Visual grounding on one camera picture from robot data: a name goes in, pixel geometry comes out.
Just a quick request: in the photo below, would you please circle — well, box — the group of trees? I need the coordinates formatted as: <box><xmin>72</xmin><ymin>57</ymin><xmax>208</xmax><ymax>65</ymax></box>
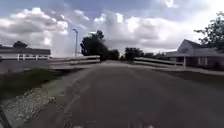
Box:
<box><xmin>124</xmin><ymin>46</ymin><xmax>169</xmax><ymax>62</ymax></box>

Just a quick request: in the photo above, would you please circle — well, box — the large dark tree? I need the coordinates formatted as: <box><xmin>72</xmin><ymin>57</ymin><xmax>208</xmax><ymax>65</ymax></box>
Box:
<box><xmin>79</xmin><ymin>29</ymin><xmax>120</xmax><ymax>61</ymax></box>

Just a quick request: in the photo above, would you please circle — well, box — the grey asphalt road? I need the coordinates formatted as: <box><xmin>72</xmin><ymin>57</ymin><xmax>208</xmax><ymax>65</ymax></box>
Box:
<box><xmin>19</xmin><ymin>59</ymin><xmax>224</xmax><ymax>128</ymax></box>

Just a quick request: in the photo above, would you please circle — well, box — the street lamp pole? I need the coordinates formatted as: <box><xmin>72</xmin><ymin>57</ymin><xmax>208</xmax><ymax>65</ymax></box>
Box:
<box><xmin>72</xmin><ymin>28</ymin><xmax>80</xmax><ymax>58</ymax></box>

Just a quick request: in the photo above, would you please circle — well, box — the grass verge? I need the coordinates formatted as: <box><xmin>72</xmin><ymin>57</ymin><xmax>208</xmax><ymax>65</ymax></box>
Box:
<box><xmin>0</xmin><ymin>67</ymin><xmax>81</xmax><ymax>101</ymax></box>
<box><xmin>151</xmin><ymin>68</ymin><xmax>224</xmax><ymax>87</ymax></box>

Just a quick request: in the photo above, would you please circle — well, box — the low building with white railing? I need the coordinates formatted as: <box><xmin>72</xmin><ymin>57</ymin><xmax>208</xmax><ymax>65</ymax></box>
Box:
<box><xmin>0</xmin><ymin>45</ymin><xmax>52</xmax><ymax>61</ymax></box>

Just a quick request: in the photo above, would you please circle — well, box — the house with gabled roof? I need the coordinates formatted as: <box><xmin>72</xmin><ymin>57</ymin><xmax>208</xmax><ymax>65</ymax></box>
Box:
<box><xmin>165</xmin><ymin>38</ymin><xmax>224</xmax><ymax>71</ymax></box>

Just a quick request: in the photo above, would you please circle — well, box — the pale gravel strip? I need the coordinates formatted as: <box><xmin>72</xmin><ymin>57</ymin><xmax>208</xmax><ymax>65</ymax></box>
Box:
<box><xmin>1</xmin><ymin>66</ymin><xmax>98</xmax><ymax>123</ymax></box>

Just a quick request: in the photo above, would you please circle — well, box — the white rail fence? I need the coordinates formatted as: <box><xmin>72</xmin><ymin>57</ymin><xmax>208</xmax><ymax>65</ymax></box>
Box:
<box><xmin>49</xmin><ymin>55</ymin><xmax>101</xmax><ymax>70</ymax></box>
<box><xmin>133</xmin><ymin>56</ymin><xmax>187</xmax><ymax>69</ymax></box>

